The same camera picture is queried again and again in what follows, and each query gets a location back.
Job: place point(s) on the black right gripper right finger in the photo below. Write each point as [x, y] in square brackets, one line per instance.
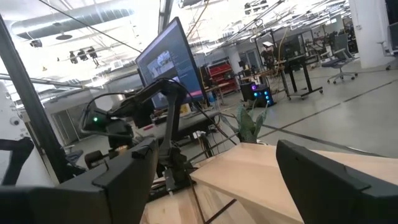
[326, 193]

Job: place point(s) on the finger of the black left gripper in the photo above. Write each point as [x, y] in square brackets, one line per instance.
[94, 159]

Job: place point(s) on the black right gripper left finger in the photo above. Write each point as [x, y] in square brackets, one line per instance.
[130, 186]

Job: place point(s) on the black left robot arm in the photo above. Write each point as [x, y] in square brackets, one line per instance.
[172, 124]

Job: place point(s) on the dark grey desk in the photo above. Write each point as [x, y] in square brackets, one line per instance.
[192, 123]

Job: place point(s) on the black ceiling spotlight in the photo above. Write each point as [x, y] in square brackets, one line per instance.
[82, 55]
[92, 53]
[73, 58]

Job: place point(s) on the large black computer monitor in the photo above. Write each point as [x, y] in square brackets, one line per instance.
[168, 62]

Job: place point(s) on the white machine casing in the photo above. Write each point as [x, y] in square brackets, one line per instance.
[9, 115]

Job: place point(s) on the green snake plant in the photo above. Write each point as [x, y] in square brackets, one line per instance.
[247, 127]

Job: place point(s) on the black lit computer tower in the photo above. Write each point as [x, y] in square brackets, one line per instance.
[264, 96]

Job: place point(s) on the red storage rack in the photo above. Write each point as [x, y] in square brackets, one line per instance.
[219, 71]

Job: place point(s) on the grey office chair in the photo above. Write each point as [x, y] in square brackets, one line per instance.
[340, 46]

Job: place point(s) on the black desk monitor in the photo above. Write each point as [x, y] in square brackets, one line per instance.
[292, 46]

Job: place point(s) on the black aluminium rig frame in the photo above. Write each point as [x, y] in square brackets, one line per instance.
[28, 102]

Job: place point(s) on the large grey air duct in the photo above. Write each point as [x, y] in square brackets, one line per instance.
[77, 18]

